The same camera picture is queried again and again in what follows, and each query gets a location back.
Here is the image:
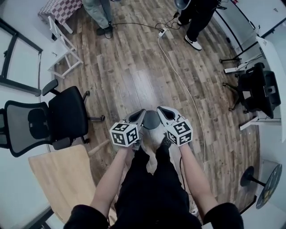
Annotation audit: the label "black padded office chair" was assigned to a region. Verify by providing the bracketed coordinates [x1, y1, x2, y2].
[223, 62, 282, 119]

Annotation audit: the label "black framed whiteboard stand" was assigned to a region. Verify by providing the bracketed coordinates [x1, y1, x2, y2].
[213, 0, 257, 64]

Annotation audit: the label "light wooden table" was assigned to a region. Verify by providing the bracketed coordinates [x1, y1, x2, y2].
[28, 140, 117, 224]

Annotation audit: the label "person's left forearm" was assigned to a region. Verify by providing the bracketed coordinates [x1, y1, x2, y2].
[89, 146, 135, 216]

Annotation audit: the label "person's black trousers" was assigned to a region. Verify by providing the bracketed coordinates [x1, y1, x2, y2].
[115, 143, 203, 229]

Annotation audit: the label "black window frame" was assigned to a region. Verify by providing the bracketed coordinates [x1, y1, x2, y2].
[0, 17, 43, 97]

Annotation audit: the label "person's right forearm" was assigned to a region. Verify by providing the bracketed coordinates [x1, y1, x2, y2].
[178, 143, 219, 216]

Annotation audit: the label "long white cable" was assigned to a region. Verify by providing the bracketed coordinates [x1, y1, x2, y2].
[158, 35, 206, 171]

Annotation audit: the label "black mesh office chair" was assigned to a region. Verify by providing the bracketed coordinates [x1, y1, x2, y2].
[0, 79, 106, 158]

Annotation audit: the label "black round stand base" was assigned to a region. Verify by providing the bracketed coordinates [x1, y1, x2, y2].
[240, 166, 267, 187]

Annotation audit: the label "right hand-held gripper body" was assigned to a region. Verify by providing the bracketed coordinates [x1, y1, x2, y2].
[156, 106, 193, 147]

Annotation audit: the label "checkered tablecloth table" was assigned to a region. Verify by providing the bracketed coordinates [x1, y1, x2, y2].
[37, 0, 84, 34]

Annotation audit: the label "person's black top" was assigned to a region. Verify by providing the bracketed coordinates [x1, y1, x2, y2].
[64, 202, 244, 229]

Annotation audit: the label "white desk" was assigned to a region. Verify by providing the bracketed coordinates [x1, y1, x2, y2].
[239, 35, 286, 144]

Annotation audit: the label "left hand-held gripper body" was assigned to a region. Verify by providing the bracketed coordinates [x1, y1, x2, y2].
[109, 108, 147, 150]

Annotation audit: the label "dark round table top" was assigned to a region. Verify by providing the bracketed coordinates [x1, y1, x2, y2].
[255, 163, 283, 210]

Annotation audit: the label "black floor cable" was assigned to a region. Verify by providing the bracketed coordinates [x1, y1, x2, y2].
[111, 21, 162, 31]

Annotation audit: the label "grey round object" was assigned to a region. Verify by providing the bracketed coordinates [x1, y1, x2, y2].
[173, 0, 192, 11]

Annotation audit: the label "white folding chair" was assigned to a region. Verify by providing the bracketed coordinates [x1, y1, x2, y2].
[46, 15, 84, 79]

